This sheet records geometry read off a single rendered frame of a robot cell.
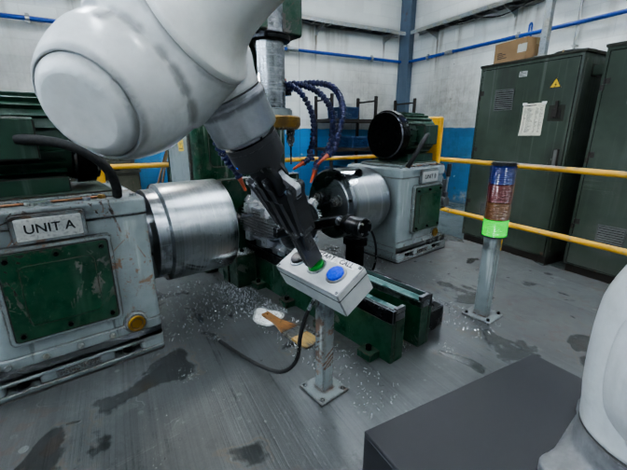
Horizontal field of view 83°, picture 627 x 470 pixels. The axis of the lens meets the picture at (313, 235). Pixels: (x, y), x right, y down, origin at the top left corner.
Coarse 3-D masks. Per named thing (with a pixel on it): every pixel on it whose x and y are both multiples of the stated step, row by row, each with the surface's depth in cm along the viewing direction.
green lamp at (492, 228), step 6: (486, 222) 90; (492, 222) 89; (498, 222) 88; (504, 222) 88; (486, 228) 90; (492, 228) 89; (498, 228) 89; (504, 228) 89; (486, 234) 90; (492, 234) 90; (498, 234) 89; (504, 234) 89
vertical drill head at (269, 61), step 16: (272, 16) 97; (256, 48) 101; (272, 48) 100; (256, 64) 102; (272, 64) 101; (272, 80) 102; (272, 96) 103; (288, 112) 105; (288, 128) 104; (288, 144) 109
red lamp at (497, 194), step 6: (492, 186) 87; (498, 186) 86; (504, 186) 86; (510, 186) 86; (492, 192) 88; (498, 192) 86; (504, 192) 86; (510, 192) 86; (486, 198) 90; (492, 198) 88; (498, 198) 87; (504, 198) 86; (510, 198) 87
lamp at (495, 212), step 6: (486, 204) 90; (492, 204) 88; (498, 204) 87; (504, 204) 87; (510, 204) 88; (486, 210) 90; (492, 210) 88; (498, 210) 87; (504, 210) 87; (486, 216) 90; (492, 216) 89; (498, 216) 88; (504, 216) 88
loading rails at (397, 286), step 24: (264, 264) 114; (288, 288) 105; (384, 288) 89; (408, 288) 87; (312, 312) 97; (336, 312) 89; (360, 312) 82; (384, 312) 76; (408, 312) 84; (360, 336) 83; (384, 336) 77; (408, 336) 85; (384, 360) 79
